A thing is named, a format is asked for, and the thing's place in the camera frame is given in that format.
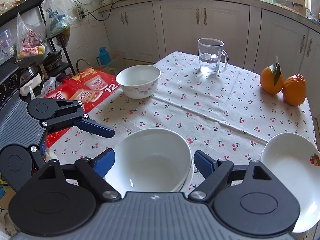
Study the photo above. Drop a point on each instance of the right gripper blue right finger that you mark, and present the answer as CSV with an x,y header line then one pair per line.
x,y
204,163

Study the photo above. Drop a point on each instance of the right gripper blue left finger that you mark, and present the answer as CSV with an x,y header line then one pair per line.
x,y
104,162

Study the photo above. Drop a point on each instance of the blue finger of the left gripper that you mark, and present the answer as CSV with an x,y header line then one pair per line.
x,y
91,126

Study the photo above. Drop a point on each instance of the white floral bowl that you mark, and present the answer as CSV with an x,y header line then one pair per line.
x,y
139,82

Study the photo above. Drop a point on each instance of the white fruit plate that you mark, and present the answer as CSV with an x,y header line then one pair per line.
x,y
294,160

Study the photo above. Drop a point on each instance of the white kitchen cabinets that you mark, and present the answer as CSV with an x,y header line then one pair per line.
x,y
253,37

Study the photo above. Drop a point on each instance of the red drink carton box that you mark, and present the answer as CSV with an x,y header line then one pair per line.
x,y
90,86

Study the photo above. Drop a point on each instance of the cherry print tablecloth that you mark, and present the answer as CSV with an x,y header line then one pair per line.
x,y
226,115

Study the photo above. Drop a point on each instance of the black metal shelf rack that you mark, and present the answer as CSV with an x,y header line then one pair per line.
x,y
32,40

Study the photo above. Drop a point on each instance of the blue thermos jug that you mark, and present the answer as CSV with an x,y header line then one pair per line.
x,y
103,57

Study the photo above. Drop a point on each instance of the plastic bag with snacks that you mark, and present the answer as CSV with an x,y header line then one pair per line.
x,y
30,41

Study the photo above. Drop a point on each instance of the glass water mug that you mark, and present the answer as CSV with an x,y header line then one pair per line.
x,y
212,57

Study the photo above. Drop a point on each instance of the orange with leaf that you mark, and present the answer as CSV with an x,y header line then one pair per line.
x,y
271,79

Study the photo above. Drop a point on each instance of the blue printed plastic bag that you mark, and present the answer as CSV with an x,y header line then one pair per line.
x,y
57,18

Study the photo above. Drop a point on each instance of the bumpy orange tangerine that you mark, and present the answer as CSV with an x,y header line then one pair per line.
x,y
294,90

